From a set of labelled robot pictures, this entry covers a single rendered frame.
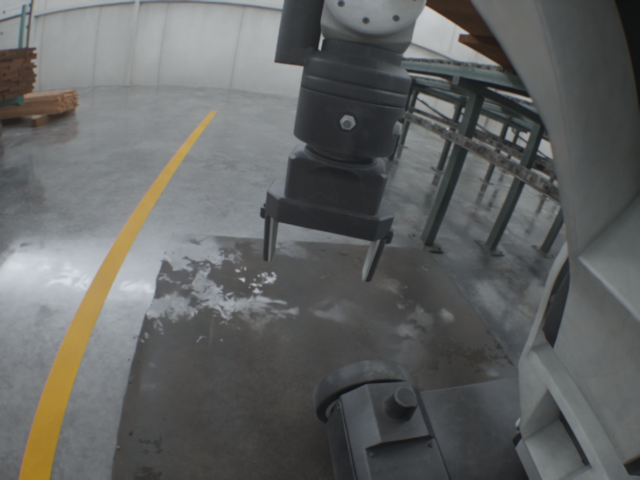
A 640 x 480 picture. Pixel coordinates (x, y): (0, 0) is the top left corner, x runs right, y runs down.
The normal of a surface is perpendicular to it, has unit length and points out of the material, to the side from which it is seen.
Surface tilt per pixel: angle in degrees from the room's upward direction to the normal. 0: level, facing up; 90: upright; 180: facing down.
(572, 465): 47
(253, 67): 91
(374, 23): 93
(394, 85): 91
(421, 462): 0
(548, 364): 17
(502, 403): 0
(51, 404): 0
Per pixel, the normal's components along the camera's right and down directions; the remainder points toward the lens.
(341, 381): -0.51, -0.68
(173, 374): 0.19, -0.84
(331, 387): -0.68, -0.55
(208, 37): 0.24, 0.51
